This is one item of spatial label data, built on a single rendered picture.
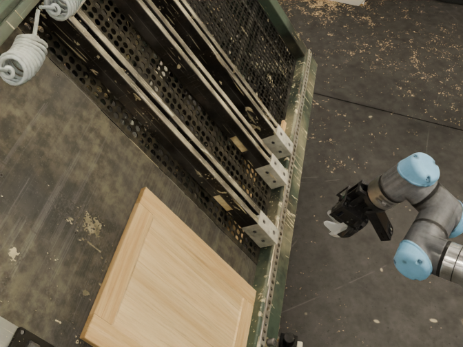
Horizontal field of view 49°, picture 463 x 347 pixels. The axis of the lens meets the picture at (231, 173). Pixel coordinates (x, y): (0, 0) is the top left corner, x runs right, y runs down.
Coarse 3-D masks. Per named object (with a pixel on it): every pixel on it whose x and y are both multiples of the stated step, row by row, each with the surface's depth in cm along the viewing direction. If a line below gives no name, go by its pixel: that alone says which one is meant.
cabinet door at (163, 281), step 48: (144, 192) 138; (144, 240) 133; (192, 240) 149; (144, 288) 129; (192, 288) 144; (240, 288) 162; (96, 336) 113; (144, 336) 125; (192, 336) 139; (240, 336) 156
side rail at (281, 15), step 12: (252, 0) 237; (264, 0) 236; (276, 0) 243; (276, 12) 239; (264, 24) 245; (276, 24) 244; (288, 24) 247; (276, 36) 249; (288, 36) 248; (300, 48) 252; (288, 60) 258
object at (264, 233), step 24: (48, 24) 127; (72, 24) 125; (72, 48) 131; (96, 48) 130; (96, 72) 135; (120, 72) 134; (120, 96) 140; (144, 96) 140; (144, 120) 145; (168, 120) 146; (168, 144) 151; (192, 144) 154; (192, 168) 156; (216, 168) 160; (216, 192) 163; (240, 192) 167; (240, 216) 170; (264, 216) 175; (264, 240) 177
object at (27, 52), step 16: (32, 0) 92; (48, 0) 105; (64, 0) 104; (80, 0) 110; (16, 16) 88; (64, 16) 107; (0, 32) 84; (32, 32) 99; (16, 48) 94; (32, 48) 95; (0, 64) 92; (16, 64) 98; (32, 64) 95; (16, 80) 96
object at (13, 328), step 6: (0, 318) 94; (0, 324) 94; (6, 324) 95; (12, 324) 96; (0, 330) 94; (6, 330) 95; (12, 330) 96; (0, 336) 93; (6, 336) 94; (12, 336) 95; (0, 342) 93; (6, 342) 94
